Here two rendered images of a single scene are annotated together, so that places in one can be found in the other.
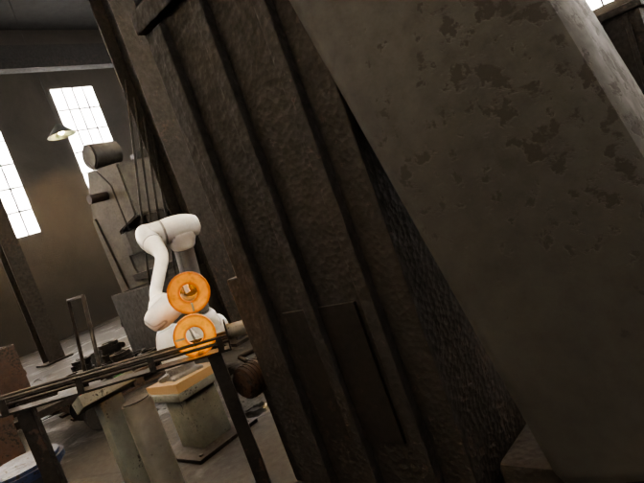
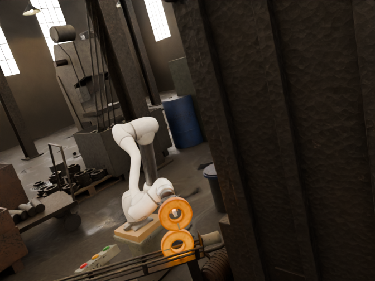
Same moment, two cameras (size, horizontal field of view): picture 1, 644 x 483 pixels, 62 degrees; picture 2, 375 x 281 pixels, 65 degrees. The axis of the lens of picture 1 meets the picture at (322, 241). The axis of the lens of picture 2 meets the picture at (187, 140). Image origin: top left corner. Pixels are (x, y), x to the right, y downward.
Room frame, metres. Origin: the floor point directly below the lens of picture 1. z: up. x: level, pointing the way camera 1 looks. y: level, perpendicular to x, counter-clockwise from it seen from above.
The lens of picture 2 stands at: (0.73, 0.35, 1.52)
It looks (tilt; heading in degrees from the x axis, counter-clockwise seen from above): 16 degrees down; 1
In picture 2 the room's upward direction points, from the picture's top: 16 degrees counter-clockwise
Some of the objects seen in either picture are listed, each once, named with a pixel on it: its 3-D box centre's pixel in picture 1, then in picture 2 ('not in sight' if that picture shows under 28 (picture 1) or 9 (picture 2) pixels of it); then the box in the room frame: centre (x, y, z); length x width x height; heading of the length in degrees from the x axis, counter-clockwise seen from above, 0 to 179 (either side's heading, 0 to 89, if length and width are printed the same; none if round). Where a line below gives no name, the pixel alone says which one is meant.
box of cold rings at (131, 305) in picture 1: (194, 304); (124, 141); (5.63, 1.50, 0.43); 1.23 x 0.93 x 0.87; 134
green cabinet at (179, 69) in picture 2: not in sight; (201, 96); (6.15, 0.02, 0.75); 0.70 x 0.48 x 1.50; 136
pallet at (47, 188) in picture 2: (116, 363); (77, 178); (5.01, 2.23, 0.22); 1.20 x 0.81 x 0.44; 131
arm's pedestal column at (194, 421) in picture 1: (198, 414); (148, 248); (2.83, 0.95, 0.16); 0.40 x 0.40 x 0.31; 49
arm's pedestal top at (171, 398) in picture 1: (187, 384); (141, 229); (2.83, 0.95, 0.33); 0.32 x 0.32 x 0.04; 49
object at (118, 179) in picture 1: (149, 231); (92, 86); (7.60, 2.24, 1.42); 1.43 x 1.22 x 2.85; 51
